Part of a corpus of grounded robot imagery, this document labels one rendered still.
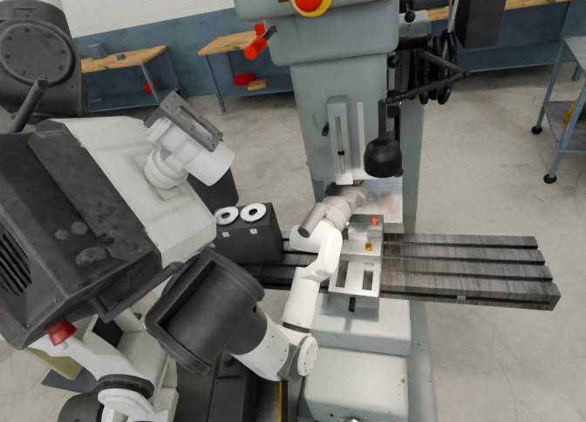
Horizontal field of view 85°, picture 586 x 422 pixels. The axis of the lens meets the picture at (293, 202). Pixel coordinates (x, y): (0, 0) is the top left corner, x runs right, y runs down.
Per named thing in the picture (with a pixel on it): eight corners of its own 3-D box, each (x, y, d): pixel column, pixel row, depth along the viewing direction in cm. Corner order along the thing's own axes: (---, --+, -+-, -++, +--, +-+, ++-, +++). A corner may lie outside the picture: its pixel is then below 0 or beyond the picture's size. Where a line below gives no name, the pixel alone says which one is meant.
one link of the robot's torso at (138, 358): (113, 412, 87) (-44, 327, 58) (137, 348, 101) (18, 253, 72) (164, 406, 84) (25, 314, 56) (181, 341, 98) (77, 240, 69)
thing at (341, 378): (403, 468, 129) (409, 419, 92) (324, 451, 138) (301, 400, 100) (398, 295, 188) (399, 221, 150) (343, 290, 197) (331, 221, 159)
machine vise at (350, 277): (378, 309, 97) (378, 289, 90) (330, 303, 102) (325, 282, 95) (384, 228, 122) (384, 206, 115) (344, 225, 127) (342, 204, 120)
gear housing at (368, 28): (400, 52, 57) (401, -14, 51) (271, 69, 64) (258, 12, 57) (395, 10, 81) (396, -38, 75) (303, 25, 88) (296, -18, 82)
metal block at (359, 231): (367, 246, 106) (366, 234, 102) (349, 245, 108) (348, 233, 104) (369, 234, 110) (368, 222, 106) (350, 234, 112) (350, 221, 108)
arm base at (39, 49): (1, 126, 40) (101, 107, 45) (-50, 19, 38) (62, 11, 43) (30, 145, 53) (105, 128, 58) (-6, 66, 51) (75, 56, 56)
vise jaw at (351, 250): (380, 263, 101) (380, 255, 99) (333, 260, 106) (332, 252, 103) (381, 249, 105) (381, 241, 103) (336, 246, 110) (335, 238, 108)
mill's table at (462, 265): (553, 311, 95) (562, 296, 90) (188, 283, 130) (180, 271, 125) (528, 251, 112) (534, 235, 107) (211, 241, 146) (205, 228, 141)
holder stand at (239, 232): (281, 260, 119) (268, 221, 107) (224, 266, 122) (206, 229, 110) (282, 236, 129) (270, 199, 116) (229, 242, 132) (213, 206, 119)
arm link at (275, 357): (303, 400, 66) (262, 367, 51) (252, 377, 73) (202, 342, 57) (321, 345, 73) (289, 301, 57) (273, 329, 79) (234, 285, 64)
